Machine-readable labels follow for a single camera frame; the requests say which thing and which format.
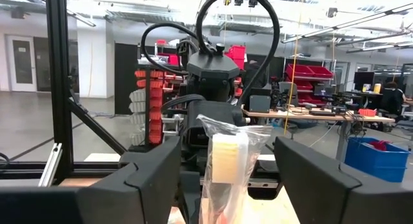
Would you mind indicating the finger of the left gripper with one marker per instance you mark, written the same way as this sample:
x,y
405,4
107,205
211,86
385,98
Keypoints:
x,y
266,172
190,198

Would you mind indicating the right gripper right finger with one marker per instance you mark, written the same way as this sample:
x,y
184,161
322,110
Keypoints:
x,y
338,204

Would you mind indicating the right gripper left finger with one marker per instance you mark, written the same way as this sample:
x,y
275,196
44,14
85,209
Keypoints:
x,y
96,204

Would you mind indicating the clear bag with yellow sponge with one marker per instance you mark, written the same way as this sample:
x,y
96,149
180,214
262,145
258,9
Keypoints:
x,y
226,159

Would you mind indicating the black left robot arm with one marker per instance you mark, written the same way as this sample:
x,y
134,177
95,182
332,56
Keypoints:
x,y
213,72

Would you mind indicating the grey box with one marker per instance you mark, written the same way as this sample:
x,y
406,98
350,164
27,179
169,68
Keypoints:
x,y
259,103

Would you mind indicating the red drawer rack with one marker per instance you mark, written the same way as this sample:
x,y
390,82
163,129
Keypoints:
x,y
155,104

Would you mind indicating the blue plastic bin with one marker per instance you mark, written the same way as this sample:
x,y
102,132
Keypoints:
x,y
376,159

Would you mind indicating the silver aluminium extrusion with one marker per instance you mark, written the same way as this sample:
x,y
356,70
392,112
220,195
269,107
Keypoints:
x,y
50,164

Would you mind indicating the red storage bin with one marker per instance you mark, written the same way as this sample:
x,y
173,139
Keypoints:
x,y
237,54

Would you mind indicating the wooden work table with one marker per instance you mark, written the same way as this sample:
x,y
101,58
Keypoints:
x,y
322,117

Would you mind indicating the shelf with red bins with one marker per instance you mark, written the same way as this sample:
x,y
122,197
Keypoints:
x,y
306,75

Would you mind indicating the person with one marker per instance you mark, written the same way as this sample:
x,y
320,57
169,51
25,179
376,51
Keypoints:
x,y
392,99

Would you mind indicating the yellow cup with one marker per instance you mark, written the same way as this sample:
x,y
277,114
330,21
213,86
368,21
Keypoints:
x,y
377,87

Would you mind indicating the white building column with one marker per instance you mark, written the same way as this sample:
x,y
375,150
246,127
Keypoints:
x,y
93,62

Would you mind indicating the black monitor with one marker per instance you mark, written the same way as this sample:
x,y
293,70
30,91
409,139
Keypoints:
x,y
364,80

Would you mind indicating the white door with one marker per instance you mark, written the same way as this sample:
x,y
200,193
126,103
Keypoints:
x,y
21,64

